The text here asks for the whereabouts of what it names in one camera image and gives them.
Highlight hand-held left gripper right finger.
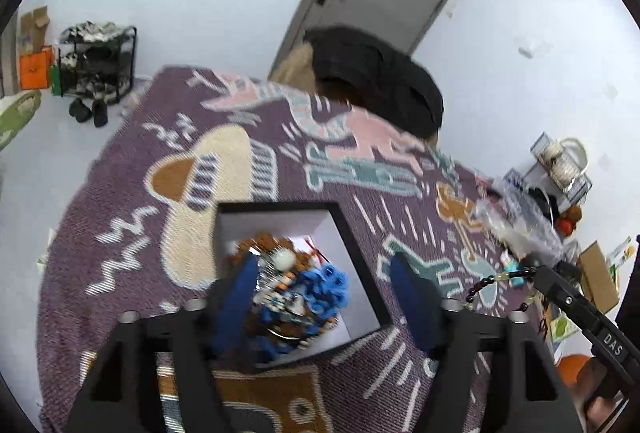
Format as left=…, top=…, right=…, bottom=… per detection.
left=389, top=253, right=586, bottom=433

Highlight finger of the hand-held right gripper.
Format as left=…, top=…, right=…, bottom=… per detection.
left=532, top=263, right=601, bottom=341

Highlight orange ball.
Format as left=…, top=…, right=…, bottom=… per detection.
left=557, top=355, right=594, bottom=387

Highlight green patterned cushion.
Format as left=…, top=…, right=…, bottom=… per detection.
left=0, top=90, right=43, bottom=154

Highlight person's right hand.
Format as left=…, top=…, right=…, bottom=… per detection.
left=575, top=358, right=632, bottom=433

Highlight red and brown plush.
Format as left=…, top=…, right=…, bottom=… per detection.
left=557, top=206, right=584, bottom=235

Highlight brown cardboard box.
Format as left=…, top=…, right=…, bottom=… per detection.
left=577, top=240, right=621, bottom=314

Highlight black jacket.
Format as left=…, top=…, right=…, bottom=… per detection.
left=303, top=26, right=445, bottom=139

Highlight bunch of mixed beaded bracelets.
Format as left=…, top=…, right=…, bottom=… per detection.
left=227, top=233, right=352, bottom=355

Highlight clear plastic bag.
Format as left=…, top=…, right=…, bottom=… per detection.
left=475, top=173, right=566, bottom=264

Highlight black wire basket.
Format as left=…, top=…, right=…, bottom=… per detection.
left=530, top=133, right=594, bottom=205

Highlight black-haired doll in teal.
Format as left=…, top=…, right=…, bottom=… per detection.
left=501, top=250, right=546, bottom=288

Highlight black jewelry box white inside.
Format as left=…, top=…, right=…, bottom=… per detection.
left=212, top=202, right=396, bottom=364

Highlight black shoe rack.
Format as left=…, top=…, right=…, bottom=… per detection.
left=52, top=20, right=138, bottom=105

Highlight green and white packet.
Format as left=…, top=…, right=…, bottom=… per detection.
left=607, top=235, right=639, bottom=270

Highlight tan chair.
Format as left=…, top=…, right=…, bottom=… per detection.
left=270, top=44, right=441, bottom=149

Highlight cardboard boxes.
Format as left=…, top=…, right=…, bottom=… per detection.
left=17, top=6, right=51, bottom=59

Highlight purple printed blanket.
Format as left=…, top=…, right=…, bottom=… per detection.
left=37, top=66, right=551, bottom=433

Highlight dark red bead bracelet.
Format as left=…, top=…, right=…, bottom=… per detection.
left=465, top=265, right=543, bottom=314

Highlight orange box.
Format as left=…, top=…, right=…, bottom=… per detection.
left=19, top=47, right=55, bottom=90

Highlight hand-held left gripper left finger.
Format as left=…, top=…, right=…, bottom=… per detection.
left=65, top=255, right=261, bottom=433

